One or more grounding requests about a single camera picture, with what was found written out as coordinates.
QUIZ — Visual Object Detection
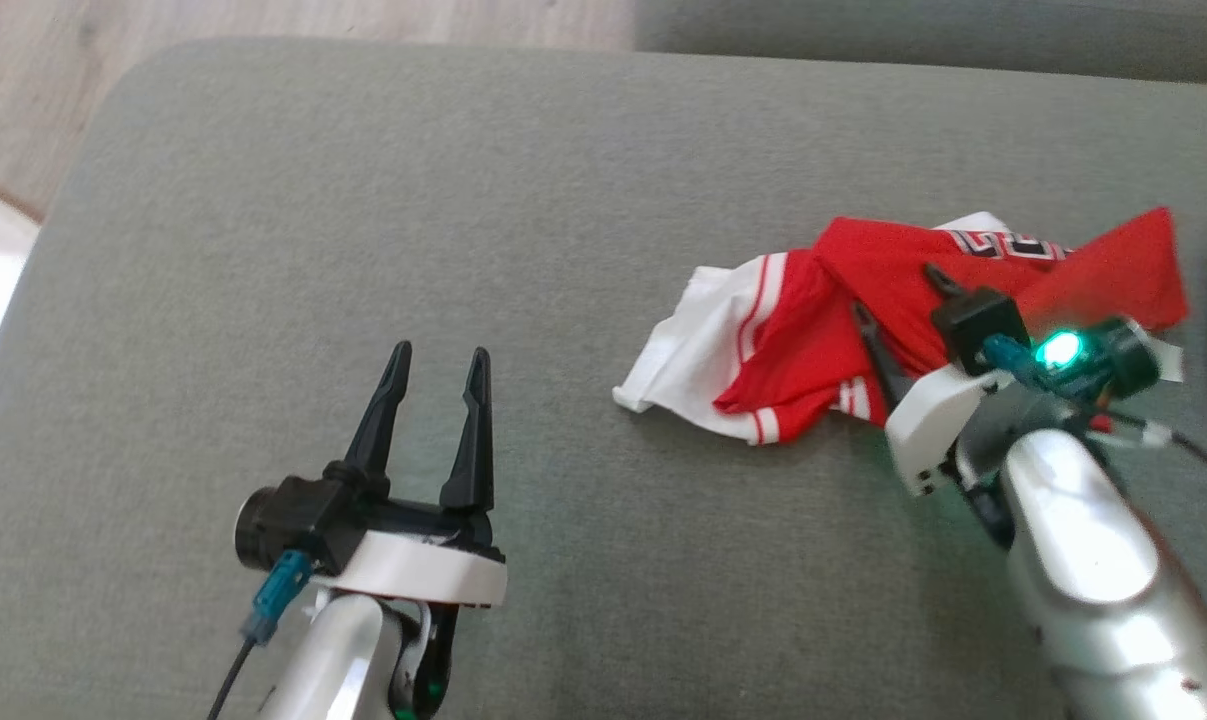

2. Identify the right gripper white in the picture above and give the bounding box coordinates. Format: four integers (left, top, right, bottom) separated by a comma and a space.
851, 263, 1164, 498

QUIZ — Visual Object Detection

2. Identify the large grey sofa seat cushion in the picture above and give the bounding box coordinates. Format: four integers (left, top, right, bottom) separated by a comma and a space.
0, 38, 1207, 720

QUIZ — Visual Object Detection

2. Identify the thin black cable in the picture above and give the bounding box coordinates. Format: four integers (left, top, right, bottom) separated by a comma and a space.
1103, 400, 1207, 483

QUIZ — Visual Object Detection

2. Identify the red white basketball jersey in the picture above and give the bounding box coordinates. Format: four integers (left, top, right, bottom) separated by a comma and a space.
613, 207, 1189, 446

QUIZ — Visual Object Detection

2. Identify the black cable with blue connector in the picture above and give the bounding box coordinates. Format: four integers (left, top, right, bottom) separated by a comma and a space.
983, 335, 1039, 386
208, 550, 314, 720

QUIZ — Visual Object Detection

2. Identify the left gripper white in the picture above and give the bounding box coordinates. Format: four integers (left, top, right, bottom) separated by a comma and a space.
313, 342, 509, 609

